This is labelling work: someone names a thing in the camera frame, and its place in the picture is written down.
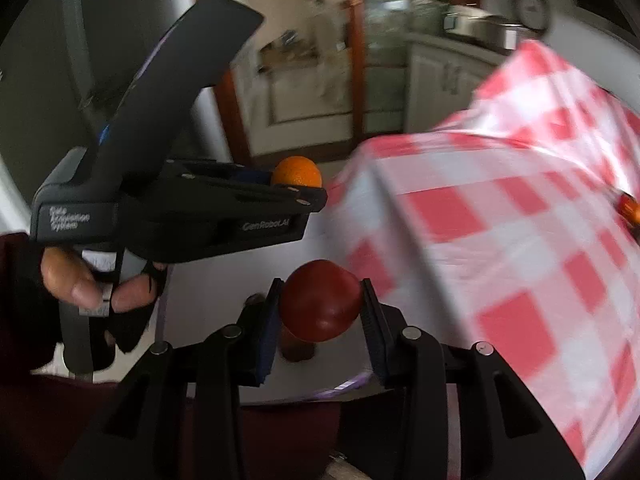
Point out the orange round fruit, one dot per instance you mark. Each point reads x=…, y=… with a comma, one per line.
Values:
x=631, y=210

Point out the wooden door frame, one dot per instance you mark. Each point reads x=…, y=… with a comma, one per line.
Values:
x=357, y=60

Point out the metal pot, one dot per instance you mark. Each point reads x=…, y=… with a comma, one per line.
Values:
x=485, y=27

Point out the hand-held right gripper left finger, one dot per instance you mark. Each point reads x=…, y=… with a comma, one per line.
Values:
x=266, y=332

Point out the kitchen scale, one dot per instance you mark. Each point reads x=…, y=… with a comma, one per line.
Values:
x=531, y=7

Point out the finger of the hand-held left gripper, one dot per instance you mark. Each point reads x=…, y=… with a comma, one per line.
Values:
x=220, y=169
x=260, y=196

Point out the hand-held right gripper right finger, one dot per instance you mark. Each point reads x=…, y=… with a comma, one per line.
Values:
x=376, y=340

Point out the white kitchen cabinet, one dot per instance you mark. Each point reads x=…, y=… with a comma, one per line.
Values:
x=445, y=80

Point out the red white checked tablecloth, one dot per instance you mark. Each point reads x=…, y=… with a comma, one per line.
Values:
x=500, y=240

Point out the person's left hand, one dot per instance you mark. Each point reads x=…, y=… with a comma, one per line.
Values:
x=75, y=280

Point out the orange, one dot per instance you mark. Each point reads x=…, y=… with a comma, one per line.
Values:
x=296, y=171

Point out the grey refrigerator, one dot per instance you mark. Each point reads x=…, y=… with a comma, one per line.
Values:
x=50, y=85

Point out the white tray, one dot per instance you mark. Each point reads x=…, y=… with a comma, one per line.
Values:
x=210, y=320

